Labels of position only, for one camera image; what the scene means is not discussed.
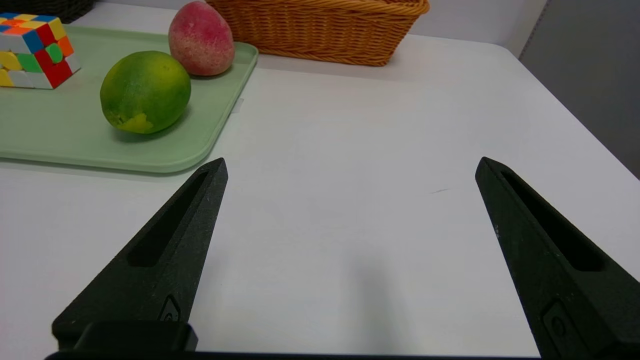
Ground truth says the green mango fruit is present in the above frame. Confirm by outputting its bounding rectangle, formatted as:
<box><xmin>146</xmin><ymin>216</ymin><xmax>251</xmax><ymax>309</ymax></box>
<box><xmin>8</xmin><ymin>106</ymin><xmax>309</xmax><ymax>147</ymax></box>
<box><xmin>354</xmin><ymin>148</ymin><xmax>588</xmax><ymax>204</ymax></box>
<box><xmin>100</xmin><ymin>50</ymin><xmax>192</xmax><ymax>135</ymax></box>

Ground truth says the pink peach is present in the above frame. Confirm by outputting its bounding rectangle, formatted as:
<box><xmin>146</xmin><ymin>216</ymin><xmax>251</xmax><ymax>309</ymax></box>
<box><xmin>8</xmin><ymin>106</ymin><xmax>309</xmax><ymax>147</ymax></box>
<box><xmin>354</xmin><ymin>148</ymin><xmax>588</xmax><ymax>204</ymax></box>
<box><xmin>168</xmin><ymin>1</ymin><xmax>236</xmax><ymax>77</ymax></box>

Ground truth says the light green plastic tray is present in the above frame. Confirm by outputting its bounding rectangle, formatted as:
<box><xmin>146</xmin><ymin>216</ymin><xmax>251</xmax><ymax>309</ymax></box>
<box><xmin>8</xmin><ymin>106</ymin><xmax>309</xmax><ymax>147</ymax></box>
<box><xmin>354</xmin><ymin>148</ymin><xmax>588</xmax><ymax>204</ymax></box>
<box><xmin>0</xmin><ymin>25</ymin><xmax>259</xmax><ymax>174</ymax></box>

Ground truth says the colourful puzzle cube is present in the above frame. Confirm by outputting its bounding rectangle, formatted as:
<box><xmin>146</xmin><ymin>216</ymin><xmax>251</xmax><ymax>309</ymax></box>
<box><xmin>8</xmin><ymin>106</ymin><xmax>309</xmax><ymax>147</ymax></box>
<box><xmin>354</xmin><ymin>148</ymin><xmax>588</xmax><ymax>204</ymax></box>
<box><xmin>0</xmin><ymin>13</ymin><xmax>82</xmax><ymax>90</ymax></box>

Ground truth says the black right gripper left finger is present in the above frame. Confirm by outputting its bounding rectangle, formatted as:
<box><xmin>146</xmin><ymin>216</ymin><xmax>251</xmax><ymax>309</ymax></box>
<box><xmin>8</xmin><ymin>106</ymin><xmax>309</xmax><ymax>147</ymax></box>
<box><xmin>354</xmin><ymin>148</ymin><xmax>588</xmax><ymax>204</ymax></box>
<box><xmin>52</xmin><ymin>158</ymin><xmax>229</xmax><ymax>351</ymax></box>

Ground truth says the orange wicker basket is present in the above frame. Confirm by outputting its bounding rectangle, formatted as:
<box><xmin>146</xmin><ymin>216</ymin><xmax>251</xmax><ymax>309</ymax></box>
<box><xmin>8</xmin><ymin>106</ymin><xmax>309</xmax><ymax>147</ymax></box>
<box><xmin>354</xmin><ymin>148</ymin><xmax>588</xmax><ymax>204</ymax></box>
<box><xmin>206</xmin><ymin>0</ymin><xmax>431</xmax><ymax>67</ymax></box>

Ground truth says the dark brown wicker basket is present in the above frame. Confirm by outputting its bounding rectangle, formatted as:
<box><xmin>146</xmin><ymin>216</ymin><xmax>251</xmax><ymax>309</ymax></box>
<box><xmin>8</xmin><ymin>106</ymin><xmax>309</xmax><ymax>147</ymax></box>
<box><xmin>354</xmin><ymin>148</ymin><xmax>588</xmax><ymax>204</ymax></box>
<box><xmin>0</xmin><ymin>0</ymin><xmax>96</xmax><ymax>24</ymax></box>

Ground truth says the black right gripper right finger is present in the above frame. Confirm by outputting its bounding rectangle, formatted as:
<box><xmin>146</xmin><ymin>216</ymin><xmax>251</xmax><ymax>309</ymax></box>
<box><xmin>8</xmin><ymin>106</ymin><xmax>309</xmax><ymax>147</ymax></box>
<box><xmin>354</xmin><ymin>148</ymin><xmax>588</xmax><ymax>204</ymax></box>
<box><xmin>475</xmin><ymin>157</ymin><xmax>640</xmax><ymax>359</ymax></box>

